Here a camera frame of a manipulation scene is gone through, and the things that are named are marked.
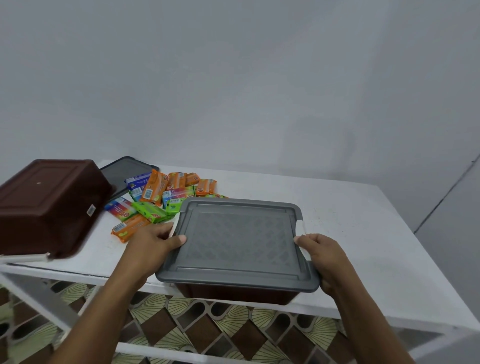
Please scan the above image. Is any grey patterned plastic lid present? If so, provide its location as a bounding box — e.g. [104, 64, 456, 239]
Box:
[99, 156, 160, 200]
[155, 197, 320, 293]

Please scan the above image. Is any person's left forearm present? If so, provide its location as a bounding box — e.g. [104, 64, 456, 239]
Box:
[48, 262, 151, 364]

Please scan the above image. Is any pile of colourful snack packets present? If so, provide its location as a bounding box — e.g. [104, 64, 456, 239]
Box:
[104, 169, 229, 244]

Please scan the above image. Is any person's left hand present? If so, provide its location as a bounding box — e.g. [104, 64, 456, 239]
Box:
[125, 222, 187, 289]

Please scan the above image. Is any white metal table frame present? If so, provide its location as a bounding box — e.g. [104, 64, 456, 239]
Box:
[0, 262, 480, 364]

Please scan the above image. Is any person's right forearm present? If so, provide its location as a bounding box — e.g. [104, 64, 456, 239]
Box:
[330, 277, 415, 364]

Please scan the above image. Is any person's right hand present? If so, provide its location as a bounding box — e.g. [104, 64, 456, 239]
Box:
[293, 233, 354, 298]

